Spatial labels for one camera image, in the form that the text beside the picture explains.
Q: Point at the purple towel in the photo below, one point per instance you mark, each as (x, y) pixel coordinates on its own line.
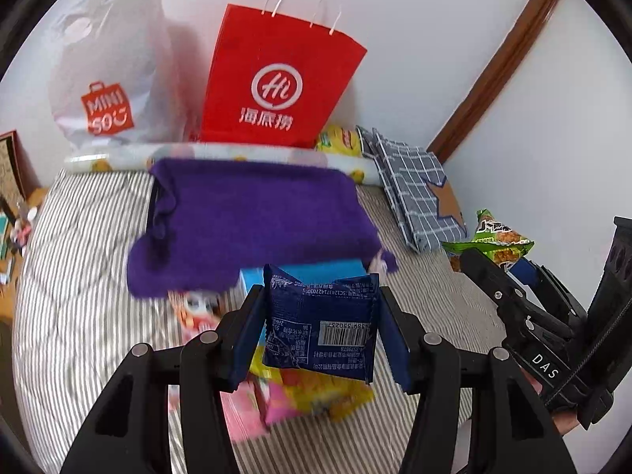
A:
(256, 217)

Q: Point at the white plastic shopping bag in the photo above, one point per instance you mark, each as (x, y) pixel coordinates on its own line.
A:
(108, 59)

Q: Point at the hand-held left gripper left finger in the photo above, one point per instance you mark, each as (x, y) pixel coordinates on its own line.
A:
(247, 335)

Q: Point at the green snack packet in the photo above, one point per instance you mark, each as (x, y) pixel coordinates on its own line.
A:
(498, 242)

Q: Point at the blue plaid folded cloth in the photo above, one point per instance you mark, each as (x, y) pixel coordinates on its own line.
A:
(414, 182)

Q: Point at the red paper bag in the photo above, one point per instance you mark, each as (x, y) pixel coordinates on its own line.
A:
(276, 59)

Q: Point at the wooden bedside shelf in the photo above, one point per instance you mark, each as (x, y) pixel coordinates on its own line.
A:
(10, 301)

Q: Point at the yellow chips tube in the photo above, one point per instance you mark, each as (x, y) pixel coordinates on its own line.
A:
(340, 140)

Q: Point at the pink snack packet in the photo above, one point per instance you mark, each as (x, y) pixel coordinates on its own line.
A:
(242, 414)

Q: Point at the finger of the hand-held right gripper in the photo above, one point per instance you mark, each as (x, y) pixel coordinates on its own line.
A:
(489, 281)
(553, 286)

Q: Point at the fruit print rolled mat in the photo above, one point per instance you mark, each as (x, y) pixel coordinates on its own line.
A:
(123, 155)

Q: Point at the brown patterned box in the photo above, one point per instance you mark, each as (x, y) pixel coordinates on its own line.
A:
(15, 158)

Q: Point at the red cartoon snack packet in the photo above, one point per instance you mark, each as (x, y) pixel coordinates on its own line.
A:
(197, 316)

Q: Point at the light blue tissue pack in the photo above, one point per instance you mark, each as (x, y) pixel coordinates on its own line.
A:
(321, 271)

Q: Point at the large yellow snack packet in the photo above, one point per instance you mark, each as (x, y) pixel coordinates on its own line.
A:
(321, 395)

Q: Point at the dark blue snack packet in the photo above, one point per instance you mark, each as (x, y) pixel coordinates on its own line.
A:
(316, 316)

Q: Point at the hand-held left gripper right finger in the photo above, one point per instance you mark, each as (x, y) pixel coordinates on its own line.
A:
(395, 350)

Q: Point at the wooden headboard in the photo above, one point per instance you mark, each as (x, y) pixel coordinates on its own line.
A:
(498, 64)

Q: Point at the person's right hand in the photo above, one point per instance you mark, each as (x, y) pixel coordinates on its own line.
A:
(563, 417)

